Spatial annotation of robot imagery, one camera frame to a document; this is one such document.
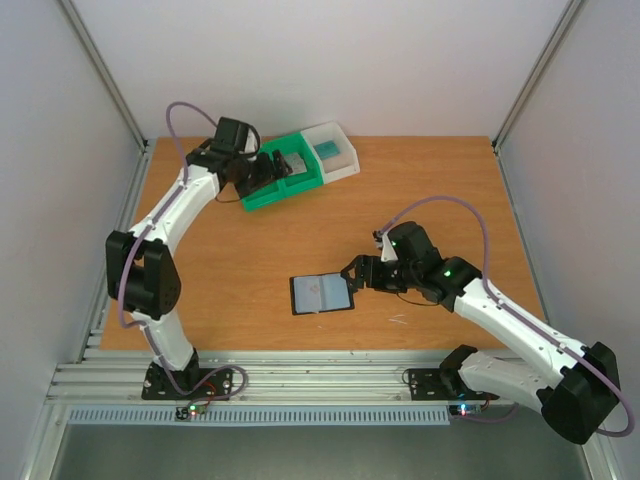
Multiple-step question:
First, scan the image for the green bin middle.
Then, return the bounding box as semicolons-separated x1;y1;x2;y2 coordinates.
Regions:
262;133;323;199

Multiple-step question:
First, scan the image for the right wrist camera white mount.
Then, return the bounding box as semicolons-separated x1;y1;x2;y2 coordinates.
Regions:
373;231;398;262

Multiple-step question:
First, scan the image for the white bin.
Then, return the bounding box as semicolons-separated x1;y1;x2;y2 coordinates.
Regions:
301;121;360;184

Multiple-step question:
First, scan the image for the aluminium frame rail front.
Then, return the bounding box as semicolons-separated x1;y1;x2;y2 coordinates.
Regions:
47;349;596;409

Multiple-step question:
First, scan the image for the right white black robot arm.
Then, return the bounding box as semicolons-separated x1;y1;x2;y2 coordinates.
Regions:
340;221;620;445

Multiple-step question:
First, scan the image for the teal card in bin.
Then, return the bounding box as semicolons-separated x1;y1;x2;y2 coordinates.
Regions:
313;140;341;161

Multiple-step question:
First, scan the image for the left small circuit board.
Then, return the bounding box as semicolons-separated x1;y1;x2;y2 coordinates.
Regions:
174;404;208;421

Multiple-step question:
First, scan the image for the grey slotted cable duct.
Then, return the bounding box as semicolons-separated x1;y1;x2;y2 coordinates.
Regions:
68;405;450;427

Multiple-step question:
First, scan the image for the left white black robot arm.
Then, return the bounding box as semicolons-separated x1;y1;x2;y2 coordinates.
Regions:
105;117;290;398

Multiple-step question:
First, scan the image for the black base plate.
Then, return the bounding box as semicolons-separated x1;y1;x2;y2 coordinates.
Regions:
141;360;233;401
401;368;498;401

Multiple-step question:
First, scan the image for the right small circuit board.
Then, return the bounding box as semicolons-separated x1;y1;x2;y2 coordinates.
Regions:
449;403;488;419

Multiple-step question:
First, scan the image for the green bin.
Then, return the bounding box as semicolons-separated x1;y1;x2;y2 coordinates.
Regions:
242;180;285;212
262;133;323;199

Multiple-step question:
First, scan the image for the green bin left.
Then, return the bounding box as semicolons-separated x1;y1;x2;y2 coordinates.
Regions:
242;180;285;212

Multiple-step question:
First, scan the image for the cherry blossom card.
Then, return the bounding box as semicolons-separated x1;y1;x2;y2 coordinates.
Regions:
293;276;322;314
284;153;307;176

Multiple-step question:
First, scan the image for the black leather card holder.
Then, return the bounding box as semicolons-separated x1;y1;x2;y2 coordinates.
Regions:
289;273;355;316

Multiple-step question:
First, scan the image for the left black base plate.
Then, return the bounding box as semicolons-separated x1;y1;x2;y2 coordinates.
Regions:
141;360;233;401

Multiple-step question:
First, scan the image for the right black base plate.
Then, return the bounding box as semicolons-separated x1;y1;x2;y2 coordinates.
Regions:
401;368;498;401

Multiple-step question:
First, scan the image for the small circuit board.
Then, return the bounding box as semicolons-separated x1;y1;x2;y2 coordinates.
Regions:
174;404;208;421
449;403;488;419

